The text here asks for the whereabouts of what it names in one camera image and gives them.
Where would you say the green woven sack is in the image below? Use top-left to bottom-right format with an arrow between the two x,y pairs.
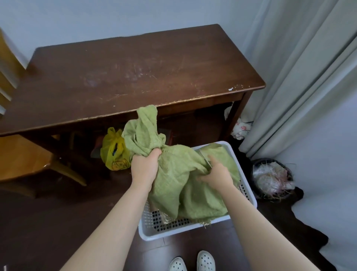
122,105 -> 241,221

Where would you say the white sheer curtain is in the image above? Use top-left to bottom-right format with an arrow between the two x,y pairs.
276,98 -> 357,271

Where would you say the dark brown wooden table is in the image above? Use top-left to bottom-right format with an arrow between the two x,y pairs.
0,23 -> 266,162

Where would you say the person's white shoe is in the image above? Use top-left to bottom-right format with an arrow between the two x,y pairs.
169,256 -> 187,271
197,250 -> 216,271

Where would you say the white trash with strings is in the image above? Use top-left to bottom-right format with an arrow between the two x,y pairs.
254,162 -> 295,197

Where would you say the white red floral cloth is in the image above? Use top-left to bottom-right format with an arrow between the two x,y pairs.
224,105 -> 254,140

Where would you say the black trash bin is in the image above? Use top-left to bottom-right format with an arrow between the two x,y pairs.
251,158 -> 295,200

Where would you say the person's left hand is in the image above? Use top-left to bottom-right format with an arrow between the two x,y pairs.
130,148 -> 162,193

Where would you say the person's right white shoe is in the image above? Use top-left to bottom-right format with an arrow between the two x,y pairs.
197,250 -> 216,271

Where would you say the person's right hand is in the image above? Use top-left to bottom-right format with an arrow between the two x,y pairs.
196,155 -> 236,194

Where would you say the light wooden chair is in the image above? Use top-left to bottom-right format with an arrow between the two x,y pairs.
0,28 -> 87,186

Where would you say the person's left forearm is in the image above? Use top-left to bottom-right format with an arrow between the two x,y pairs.
60,185 -> 152,271

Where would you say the yellow plastic bag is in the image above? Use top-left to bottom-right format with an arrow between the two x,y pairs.
100,127 -> 132,171

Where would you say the person's left white shoe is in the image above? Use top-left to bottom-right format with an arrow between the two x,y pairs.
169,256 -> 187,271

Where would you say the beige curtain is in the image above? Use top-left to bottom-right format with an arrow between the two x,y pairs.
238,0 -> 357,160

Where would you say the person's right forearm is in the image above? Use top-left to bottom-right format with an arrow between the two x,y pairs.
222,184 -> 321,271

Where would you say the white plastic perforated basket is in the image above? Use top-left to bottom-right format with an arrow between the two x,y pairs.
138,141 -> 258,242

